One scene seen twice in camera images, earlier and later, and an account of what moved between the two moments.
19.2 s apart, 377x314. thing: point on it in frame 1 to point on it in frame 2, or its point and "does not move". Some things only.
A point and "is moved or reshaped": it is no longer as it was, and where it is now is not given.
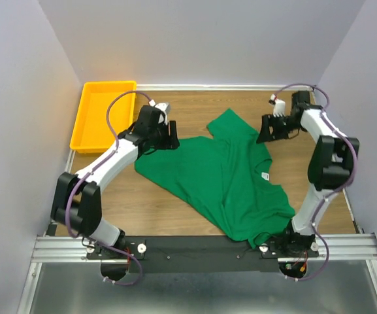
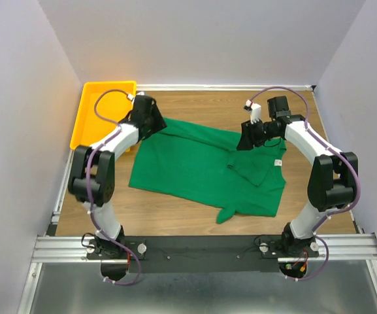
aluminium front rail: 335,246 does not move
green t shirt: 227,170 is moved or reshaped
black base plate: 195,254 does not move
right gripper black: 264,135 to 247,138
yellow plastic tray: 91,132 does not move
